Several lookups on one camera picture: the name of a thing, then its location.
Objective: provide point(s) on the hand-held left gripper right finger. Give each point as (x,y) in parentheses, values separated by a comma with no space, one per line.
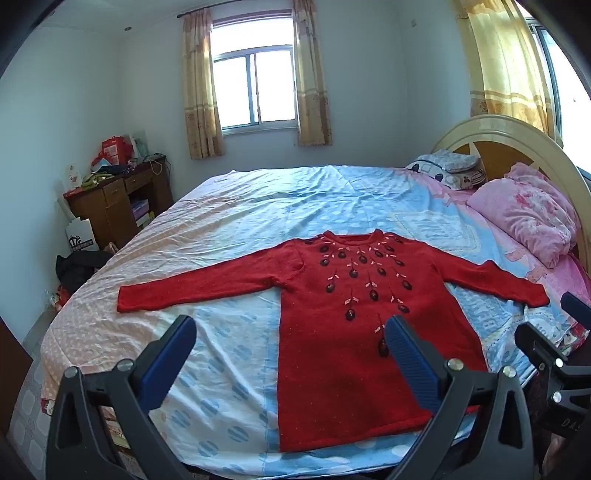
(411,364)

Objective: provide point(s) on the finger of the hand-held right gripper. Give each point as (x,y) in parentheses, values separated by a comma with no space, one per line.
(576,303)
(535,340)

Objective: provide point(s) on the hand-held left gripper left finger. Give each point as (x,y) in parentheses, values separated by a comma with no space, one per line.
(171,360)

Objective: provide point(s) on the red knitted sweater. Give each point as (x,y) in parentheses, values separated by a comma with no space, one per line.
(346,369)

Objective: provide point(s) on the pink floral quilt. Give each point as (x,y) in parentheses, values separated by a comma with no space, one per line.
(531,212)

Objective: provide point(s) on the black bag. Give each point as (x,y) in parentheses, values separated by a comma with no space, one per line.
(78,272)

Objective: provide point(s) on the red floor packet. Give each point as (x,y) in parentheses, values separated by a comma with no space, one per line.
(59,297)

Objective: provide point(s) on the purple white boxes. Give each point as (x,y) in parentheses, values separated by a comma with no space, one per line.
(140,212)

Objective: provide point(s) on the bed with blue pink sheet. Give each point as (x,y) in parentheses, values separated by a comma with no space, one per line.
(231,221)

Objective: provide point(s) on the white paper bag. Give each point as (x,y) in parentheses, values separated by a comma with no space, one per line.
(82,235)

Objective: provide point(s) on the brown wooden cabinet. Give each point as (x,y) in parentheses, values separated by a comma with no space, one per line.
(11,369)

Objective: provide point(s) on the brown wooden desk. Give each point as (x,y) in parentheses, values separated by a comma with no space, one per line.
(115,207)

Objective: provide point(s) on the light blue patterned pillow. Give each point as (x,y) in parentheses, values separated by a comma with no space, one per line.
(455,159)

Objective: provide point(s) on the cream wooden headboard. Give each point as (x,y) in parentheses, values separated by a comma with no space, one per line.
(489,131)

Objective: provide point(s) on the white cartoon print pillow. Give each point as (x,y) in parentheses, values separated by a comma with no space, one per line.
(434,173)

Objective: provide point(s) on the green cloth pile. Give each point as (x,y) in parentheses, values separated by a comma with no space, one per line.
(94,179)

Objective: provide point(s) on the white red print box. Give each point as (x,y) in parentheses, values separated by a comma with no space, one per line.
(74,177)

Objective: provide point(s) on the red gift box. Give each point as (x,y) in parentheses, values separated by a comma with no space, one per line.
(115,150)

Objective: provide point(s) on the large side window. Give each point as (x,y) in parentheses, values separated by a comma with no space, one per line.
(565,83)

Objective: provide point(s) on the yellow patterned curtain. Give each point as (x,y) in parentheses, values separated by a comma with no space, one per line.
(503,64)

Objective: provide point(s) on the beige patterned curtain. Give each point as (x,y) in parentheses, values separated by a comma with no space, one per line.
(201,92)
(311,78)

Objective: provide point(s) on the white framed window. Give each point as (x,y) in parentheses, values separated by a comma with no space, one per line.
(254,74)

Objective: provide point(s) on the dark curtain rod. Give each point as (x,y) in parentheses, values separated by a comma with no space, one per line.
(231,8)

